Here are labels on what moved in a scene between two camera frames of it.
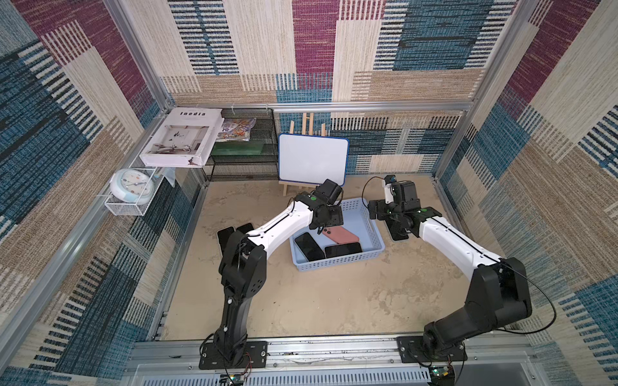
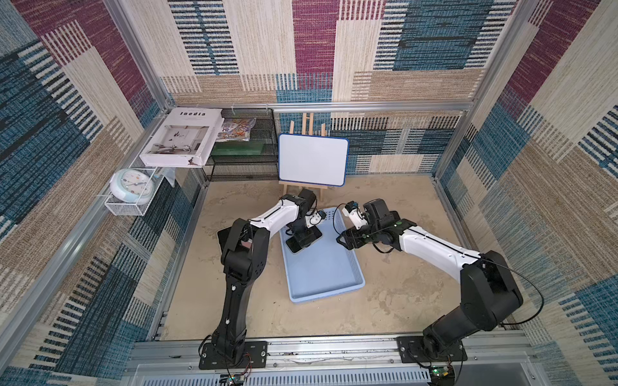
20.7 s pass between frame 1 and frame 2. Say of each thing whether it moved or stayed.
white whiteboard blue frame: stayed
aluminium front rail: stayed
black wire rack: stayed
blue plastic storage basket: moved
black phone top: stayed
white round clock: stayed
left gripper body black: moved
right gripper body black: moved
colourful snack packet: stayed
